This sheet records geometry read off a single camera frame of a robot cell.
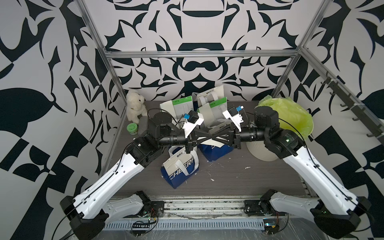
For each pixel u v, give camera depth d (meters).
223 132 0.55
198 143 0.54
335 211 0.39
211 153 0.82
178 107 0.88
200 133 0.54
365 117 0.56
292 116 0.85
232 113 0.51
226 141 0.55
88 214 0.37
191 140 0.49
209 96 0.90
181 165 0.68
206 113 0.83
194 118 0.46
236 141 0.50
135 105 0.95
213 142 0.57
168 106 0.85
